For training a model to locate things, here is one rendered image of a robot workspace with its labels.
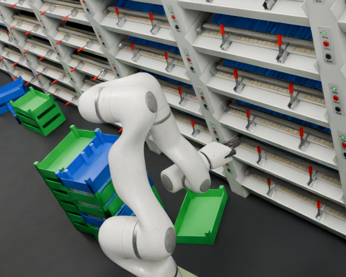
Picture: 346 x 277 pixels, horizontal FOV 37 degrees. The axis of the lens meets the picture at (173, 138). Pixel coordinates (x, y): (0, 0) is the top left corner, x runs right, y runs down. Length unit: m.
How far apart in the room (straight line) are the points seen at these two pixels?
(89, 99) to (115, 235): 0.39
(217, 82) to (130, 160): 0.81
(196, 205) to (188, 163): 0.98
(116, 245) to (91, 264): 1.12
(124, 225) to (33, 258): 1.41
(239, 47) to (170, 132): 0.46
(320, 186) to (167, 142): 0.72
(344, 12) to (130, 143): 0.67
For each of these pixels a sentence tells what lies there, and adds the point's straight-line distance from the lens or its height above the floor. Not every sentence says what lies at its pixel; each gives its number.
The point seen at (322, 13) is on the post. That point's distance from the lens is 1.49.
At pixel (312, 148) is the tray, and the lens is 1.93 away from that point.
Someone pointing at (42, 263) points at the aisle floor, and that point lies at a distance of 2.77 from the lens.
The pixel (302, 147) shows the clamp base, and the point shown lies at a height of 0.50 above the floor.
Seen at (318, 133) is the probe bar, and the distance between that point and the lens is 1.93.
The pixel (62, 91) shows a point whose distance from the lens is 3.93.
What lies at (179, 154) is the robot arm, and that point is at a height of 0.79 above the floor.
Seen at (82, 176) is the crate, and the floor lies 0.48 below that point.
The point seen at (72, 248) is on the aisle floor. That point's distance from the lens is 2.73.
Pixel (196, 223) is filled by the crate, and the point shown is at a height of 0.00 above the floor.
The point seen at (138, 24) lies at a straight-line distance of 2.36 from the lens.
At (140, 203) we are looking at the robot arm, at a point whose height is 0.85.
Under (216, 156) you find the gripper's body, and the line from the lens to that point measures 1.76.
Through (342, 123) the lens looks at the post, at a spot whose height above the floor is 0.69.
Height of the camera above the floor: 1.74
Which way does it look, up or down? 34 degrees down
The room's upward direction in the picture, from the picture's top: 23 degrees counter-clockwise
